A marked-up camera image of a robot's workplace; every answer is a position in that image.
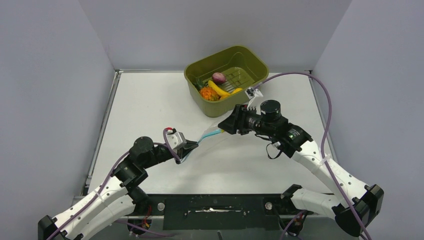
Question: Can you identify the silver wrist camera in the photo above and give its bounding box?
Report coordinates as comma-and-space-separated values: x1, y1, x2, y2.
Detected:
245, 87, 264, 109
165, 129, 187, 151

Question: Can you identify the purple red onion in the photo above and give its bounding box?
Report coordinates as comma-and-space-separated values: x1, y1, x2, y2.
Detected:
212, 72, 227, 85

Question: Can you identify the clear zip top bag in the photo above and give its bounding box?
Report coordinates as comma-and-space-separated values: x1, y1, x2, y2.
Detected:
181, 119, 229, 163

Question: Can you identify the olive green plastic basket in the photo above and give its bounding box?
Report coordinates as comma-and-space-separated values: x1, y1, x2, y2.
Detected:
184, 45, 269, 118

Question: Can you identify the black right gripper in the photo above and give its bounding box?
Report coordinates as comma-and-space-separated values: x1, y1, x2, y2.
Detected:
218, 103, 275, 137

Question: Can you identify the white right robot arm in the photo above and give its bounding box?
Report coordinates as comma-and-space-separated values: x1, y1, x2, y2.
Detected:
217, 100, 384, 237

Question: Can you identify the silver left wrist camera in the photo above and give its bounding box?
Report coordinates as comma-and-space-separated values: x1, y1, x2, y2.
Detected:
165, 129, 187, 151

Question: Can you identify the yellow toy banana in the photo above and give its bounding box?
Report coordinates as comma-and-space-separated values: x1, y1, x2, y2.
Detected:
207, 80, 230, 97

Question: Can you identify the orange toy pineapple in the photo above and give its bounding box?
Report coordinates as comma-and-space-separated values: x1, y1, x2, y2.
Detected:
194, 78, 220, 102

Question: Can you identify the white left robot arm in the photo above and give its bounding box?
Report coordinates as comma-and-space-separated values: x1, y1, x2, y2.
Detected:
37, 132, 199, 240

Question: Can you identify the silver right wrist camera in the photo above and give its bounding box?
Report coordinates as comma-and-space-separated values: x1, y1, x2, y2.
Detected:
245, 87, 264, 109

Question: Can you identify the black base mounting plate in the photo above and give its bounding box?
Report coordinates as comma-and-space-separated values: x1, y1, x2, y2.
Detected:
129, 193, 300, 231

